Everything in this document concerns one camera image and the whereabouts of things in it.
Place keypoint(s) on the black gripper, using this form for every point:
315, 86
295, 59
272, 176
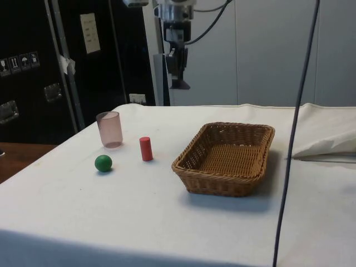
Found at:
178, 26

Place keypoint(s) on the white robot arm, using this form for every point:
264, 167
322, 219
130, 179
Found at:
176, 11

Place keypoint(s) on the red cylinder block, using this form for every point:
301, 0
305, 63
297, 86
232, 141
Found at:
146, 150

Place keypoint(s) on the brown wicker basket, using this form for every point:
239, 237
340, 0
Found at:
228, 155

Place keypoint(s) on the pale locker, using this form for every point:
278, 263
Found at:
267, 55
211, 69
336, 55

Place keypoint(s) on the see-through pink cup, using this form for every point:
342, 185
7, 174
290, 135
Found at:
109, 130

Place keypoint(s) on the green ball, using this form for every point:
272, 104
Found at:
103, 163

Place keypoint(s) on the black cabinet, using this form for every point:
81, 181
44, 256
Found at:
27, 33

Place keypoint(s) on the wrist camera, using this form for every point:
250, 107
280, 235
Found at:
136, 2

